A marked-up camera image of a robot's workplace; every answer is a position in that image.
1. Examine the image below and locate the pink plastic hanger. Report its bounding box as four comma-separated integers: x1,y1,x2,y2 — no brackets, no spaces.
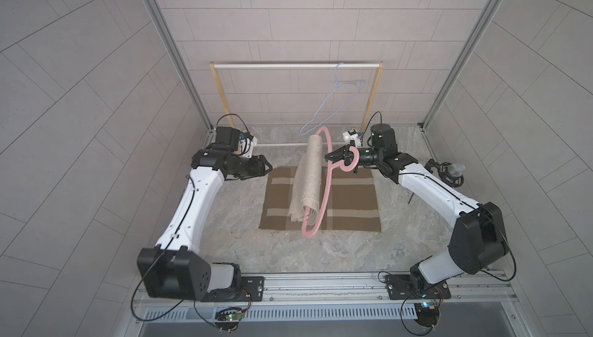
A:
301,127,357,238

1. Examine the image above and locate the cream fuzzy scarf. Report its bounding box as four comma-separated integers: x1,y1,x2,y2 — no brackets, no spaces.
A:
289,135,323,222

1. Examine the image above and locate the brown plaid scarf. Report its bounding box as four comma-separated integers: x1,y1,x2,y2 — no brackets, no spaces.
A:
259,167,381,232

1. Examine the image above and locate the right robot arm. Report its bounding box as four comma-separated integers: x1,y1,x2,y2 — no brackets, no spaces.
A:
324,123,512,294

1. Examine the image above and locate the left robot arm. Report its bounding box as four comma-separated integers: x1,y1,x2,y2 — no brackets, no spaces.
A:
137,150,273,302

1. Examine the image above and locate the white lower rack rod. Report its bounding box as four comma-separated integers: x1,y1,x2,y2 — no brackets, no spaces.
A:
252,141,346,149

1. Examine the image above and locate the white rack rod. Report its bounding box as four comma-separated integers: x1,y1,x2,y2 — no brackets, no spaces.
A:
252,141,346,149
212,62,383,70

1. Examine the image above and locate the white top rack rod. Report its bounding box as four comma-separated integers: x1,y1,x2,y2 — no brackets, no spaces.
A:
212,62,383,70

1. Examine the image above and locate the left controller board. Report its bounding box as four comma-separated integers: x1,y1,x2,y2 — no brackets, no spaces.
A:
214,307,246,329

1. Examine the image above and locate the controller board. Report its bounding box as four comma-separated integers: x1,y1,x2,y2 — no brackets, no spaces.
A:
414,302,441,329
214,307,246,329

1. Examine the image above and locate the right controller board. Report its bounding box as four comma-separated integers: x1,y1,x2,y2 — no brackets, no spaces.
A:
414,302,441,329

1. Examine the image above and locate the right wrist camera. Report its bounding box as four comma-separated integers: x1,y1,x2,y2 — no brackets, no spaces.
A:
342,128,363,148

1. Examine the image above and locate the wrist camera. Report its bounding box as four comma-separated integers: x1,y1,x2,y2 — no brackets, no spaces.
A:
214,127,257,159
342,128,363,148

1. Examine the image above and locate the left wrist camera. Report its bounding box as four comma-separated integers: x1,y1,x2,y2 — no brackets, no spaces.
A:
214,127,257,159

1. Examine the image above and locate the wooden clothes rack frame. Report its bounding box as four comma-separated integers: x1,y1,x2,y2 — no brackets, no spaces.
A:
210,61,384,136

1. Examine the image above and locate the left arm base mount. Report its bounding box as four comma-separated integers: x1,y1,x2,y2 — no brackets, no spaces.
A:
200,276,266,302

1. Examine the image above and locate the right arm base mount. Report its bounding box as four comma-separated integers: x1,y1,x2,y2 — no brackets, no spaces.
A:
378,272,451,301

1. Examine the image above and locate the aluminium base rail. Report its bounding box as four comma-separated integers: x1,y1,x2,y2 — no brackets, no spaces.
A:
111,272,534,336

